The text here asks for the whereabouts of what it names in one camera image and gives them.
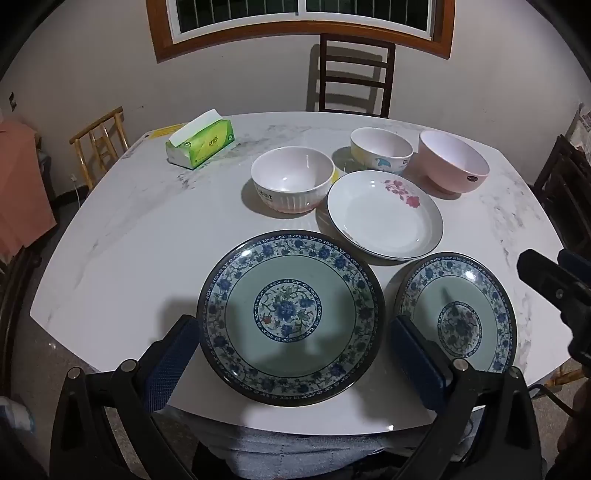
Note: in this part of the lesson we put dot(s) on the green tissue pack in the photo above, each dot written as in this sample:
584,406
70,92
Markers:
207,143

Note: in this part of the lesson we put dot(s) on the large blue floral plate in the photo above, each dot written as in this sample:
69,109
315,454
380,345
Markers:
323,295

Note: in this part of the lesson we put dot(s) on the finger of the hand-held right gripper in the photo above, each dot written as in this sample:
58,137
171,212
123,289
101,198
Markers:
577,263
549,281

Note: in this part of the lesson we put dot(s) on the white plate with pink flowers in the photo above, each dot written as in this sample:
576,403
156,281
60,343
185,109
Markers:
383,217

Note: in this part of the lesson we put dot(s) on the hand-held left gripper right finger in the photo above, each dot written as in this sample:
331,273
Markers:
415,360

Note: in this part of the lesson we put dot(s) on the small yellow and blue bowl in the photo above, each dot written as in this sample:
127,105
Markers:
381,150

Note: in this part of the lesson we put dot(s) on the bamboo chair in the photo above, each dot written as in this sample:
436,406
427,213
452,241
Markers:
99,122
565,376

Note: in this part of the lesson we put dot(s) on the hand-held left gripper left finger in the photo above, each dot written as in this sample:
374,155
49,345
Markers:
171,360

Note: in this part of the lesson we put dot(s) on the white ribbed bowl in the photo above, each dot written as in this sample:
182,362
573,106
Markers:
291,177

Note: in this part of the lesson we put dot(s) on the rectangular yellow sticker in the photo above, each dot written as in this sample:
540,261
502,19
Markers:
161,131

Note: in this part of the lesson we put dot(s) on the small blue floral plate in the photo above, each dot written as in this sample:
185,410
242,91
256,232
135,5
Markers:
461,295

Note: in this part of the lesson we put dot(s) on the pink bowl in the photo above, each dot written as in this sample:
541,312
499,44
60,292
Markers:
455,170

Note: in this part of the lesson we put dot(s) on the dark curved wooden chair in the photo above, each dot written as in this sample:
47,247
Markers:
14,323

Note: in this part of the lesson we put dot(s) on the dark slatted wooden chair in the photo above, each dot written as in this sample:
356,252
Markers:
355,44

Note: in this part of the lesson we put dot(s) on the orange cloth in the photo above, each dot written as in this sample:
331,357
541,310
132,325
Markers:
23,194

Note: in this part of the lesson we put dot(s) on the wooden framed window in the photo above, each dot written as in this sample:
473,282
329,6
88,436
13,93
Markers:
304,34

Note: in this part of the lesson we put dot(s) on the pile of printed bags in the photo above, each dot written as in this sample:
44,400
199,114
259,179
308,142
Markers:
584,129

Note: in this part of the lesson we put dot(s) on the dark carved wooden chair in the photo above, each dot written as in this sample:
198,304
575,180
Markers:
565,184

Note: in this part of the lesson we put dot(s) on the black wall switch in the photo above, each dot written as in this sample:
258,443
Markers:
12,101

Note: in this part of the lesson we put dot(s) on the person's grey trousers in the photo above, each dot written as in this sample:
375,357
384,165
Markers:
300,454

